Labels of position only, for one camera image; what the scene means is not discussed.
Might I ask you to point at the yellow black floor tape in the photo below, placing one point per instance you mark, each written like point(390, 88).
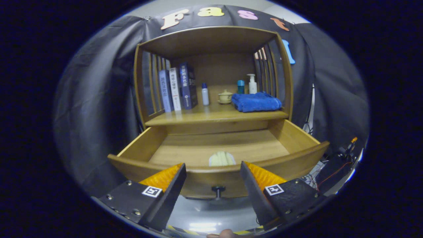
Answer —
point(180, 229)

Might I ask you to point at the black backdrop cloth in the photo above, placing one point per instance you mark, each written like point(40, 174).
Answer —
point(99, 99)

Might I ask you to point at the white pump bottle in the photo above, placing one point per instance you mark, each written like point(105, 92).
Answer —
point(252, 87)

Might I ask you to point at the white book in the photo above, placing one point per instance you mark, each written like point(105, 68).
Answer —
point(175, 89)

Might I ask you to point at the wooden countertop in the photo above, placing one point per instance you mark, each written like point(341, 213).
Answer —
point(205, 115)

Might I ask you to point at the black round drawer knob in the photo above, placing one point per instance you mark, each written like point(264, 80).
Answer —
point(218, 191)

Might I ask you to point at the dark blue book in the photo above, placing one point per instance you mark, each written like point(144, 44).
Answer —
point(188, 86)

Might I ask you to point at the white bottle with blue cap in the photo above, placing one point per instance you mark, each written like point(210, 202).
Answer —
point(205, 96)

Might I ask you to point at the teal bottle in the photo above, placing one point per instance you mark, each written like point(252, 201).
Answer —
point(241, 87)

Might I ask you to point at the folded blue towel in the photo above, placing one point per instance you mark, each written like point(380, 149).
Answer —
point(256, 102)

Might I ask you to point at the black tripod stand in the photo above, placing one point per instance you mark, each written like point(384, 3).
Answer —
point(308, 128)

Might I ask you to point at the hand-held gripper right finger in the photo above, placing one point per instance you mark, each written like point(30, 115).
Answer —
point(256, 198)

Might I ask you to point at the wooden drawer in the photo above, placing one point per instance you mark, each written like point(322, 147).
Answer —
point(205, 148)

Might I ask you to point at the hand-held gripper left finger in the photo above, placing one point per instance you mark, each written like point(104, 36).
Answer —
point(168, 201)

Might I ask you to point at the wooden cabinet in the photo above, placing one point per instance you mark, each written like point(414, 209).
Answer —
point(208, 39)

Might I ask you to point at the light blue book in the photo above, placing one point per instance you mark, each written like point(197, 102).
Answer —
point(165, 92)

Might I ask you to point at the beige lidded teacup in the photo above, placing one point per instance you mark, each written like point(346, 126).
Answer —
point(225, 97)

